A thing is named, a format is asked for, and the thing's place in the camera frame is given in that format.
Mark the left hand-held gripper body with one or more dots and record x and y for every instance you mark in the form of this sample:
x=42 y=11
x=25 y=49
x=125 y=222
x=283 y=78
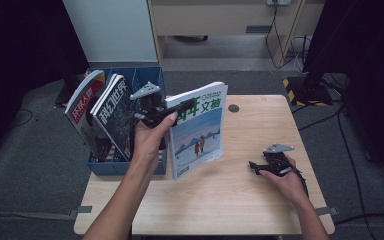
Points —
x=153 y=106

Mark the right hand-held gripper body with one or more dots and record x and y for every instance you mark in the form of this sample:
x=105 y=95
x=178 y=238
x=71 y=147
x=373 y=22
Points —
x=276 y=163

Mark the snow scene cover magazine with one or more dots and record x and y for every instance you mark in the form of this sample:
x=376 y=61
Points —
x=200 y=133

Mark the blue plastic file rack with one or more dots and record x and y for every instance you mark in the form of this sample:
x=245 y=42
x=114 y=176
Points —
x=146 y=75

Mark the dark blue cover magazine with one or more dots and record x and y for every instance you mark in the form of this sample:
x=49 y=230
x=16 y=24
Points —
x=116 y=116

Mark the portrait cover magazine red title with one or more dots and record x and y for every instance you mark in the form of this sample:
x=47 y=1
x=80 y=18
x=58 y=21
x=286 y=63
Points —
x=83 y=113

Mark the person's right hand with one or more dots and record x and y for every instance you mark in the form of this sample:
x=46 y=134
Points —
x=286 y=185

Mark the person's left hand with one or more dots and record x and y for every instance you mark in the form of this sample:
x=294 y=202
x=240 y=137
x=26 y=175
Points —
x=148 y=143

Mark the dark round table grommet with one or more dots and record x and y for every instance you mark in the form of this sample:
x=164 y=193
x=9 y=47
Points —
x=233 y=108

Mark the grey tape strip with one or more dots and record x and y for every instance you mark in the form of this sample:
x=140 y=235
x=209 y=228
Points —
x=326 y=210
x=81 y=210

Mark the black stand base yellow stripes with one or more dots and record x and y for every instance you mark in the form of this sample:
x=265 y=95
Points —
x=308 y=91
x=65 y=96

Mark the white cabinet panel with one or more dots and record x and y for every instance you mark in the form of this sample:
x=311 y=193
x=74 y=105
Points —
x=113 y=30

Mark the white wall socket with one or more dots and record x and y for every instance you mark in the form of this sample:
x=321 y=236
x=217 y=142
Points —
x=278 y=2

